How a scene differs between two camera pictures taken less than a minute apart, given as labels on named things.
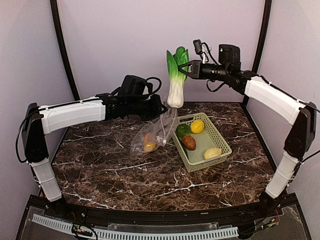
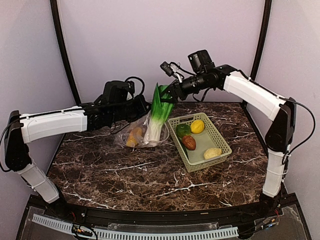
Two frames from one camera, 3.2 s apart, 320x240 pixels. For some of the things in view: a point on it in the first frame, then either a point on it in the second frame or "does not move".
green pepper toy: [183, 129] does not move
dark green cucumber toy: [182, 145] does not move
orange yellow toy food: [149, 146] -> [134, 136]
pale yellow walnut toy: [210, 152] does not move
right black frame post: [265, 23] does not move
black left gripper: [157, 111] -> [143, 109]
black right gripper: [196, 69] -> [175, 92]
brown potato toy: [189, 142] does not move
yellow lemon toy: [197, 126] does not move
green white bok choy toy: [177, 78] -> [161, 109]
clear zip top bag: [152, 135] -> [140, 131]
